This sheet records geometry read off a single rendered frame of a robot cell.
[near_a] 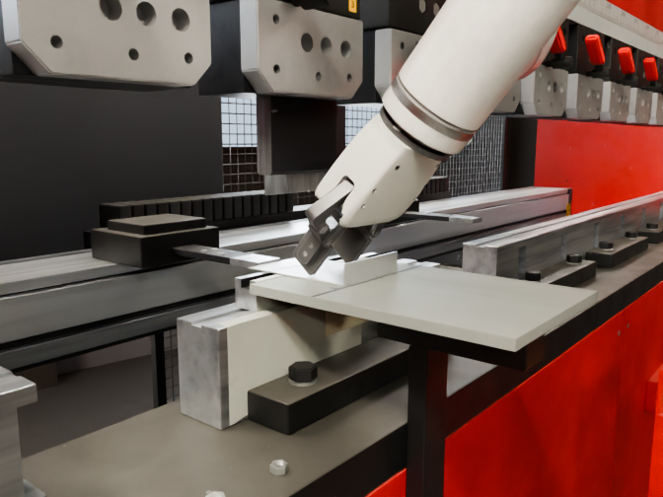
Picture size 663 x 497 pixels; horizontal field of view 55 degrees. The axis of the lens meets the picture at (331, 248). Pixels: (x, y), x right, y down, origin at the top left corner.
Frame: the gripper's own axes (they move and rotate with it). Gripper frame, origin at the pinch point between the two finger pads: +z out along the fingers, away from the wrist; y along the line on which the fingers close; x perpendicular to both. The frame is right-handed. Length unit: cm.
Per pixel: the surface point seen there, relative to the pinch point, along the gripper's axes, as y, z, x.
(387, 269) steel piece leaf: -2.5, -1.8, 5.2
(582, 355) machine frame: -49, 10, 22
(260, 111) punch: 4.8, -7.2, -12.4
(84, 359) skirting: -107, 235, -127
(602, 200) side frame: -215, 33, -19
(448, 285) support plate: -2.5, -5.8, 10.8
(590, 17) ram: -76, -25, -22
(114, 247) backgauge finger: 6.9, 19.8, -20.5
